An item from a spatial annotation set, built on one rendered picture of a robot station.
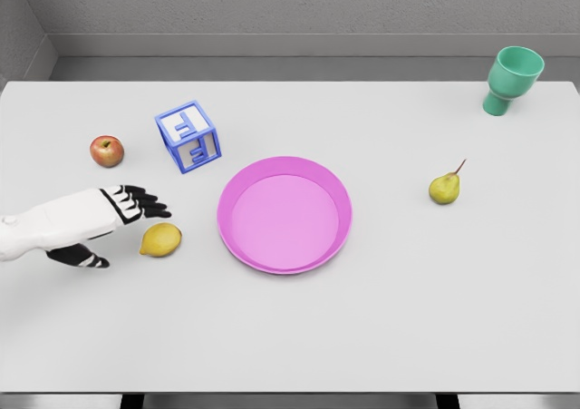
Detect green pear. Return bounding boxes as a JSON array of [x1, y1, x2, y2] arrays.
[[428, 158, 469, 206]]

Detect red apple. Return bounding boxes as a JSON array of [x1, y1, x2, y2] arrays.
[[89, 134, 125, 169]]

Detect blue letter block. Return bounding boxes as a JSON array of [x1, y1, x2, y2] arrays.
[[154, 99, 223, 175]]

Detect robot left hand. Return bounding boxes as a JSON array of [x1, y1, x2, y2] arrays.
[[23, 184, 173, 269]]

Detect pink round plate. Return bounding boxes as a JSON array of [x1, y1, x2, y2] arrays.
[[216, 155, 353, 276]]

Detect green footed cup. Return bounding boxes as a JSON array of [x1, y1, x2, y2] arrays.
[[481, 45, 546, 117]]

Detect yellow lemon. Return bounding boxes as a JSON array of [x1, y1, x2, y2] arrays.
[[138, 222, 183, 258]]

